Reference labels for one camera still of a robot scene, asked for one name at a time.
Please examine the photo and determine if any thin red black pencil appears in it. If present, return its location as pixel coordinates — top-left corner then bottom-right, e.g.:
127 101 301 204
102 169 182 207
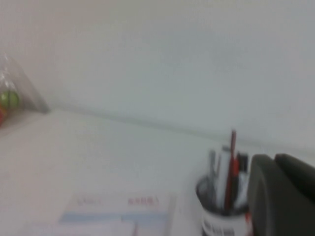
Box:
224 129 239 210

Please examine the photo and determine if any AgileX brochure with wood photo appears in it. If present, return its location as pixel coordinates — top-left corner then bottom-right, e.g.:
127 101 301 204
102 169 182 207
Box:
58 192 178 236

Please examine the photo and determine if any short white pen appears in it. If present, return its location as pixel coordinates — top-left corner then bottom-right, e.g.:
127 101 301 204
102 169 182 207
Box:
236 172 249 208

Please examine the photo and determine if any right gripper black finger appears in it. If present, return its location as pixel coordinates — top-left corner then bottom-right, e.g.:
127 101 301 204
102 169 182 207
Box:
247 153 315 236

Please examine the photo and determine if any clear plastic bag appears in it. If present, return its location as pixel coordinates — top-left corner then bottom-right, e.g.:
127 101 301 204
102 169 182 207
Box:
0 52 50 129

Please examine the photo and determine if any black mesh pen holder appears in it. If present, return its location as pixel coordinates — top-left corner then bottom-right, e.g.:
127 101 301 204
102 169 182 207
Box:
195 172 252 236

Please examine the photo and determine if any white pen with grey cap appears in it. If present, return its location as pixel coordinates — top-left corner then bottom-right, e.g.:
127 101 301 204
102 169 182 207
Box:
218 146 231 208

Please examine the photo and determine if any green ball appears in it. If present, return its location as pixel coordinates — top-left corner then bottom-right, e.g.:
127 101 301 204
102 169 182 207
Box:
0 91 20 110

